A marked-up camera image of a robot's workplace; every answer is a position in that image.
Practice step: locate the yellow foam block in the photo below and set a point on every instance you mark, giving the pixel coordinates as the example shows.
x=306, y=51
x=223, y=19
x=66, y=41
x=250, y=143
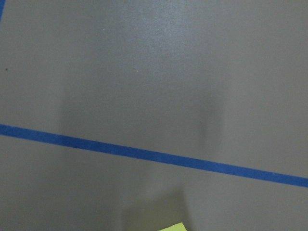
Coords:
x=176, y=227

